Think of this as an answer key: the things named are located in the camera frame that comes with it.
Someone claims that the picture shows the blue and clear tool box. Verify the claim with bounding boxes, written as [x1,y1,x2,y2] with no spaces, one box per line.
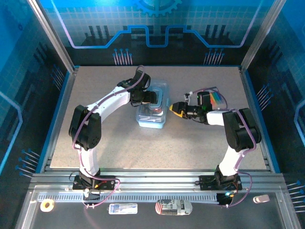
[135,80,170,129]

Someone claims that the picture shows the aluminium frame post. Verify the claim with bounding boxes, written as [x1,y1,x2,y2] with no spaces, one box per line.
[27,0,79,73]
[240,0,286,72]

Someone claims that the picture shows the slotted grey cable duct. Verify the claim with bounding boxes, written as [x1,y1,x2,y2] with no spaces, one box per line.
[37,193,220,203]

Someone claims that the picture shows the rainbow coloured strip pack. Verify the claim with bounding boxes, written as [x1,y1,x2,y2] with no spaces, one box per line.
[207,90,226,106]

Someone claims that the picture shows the white blue label card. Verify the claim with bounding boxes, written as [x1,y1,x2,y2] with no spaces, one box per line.
[109,203,138,215]

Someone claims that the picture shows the aluminium rail beam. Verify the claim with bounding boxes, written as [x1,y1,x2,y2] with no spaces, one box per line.
[30,168,286,191]

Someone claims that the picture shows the yellow tape roll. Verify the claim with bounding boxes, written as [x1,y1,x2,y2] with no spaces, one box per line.
[40,199,55,212]

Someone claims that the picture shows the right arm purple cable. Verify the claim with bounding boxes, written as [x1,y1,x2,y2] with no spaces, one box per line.
[190,87,258,208]

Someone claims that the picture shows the sticker covered oval object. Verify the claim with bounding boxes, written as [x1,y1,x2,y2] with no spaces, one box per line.
[154,199,193,216]

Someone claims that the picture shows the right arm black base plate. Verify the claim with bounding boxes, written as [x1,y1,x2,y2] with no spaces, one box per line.
[199,175,243,191]

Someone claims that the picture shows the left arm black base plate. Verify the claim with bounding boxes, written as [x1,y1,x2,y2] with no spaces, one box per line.
[72,175,116,191]

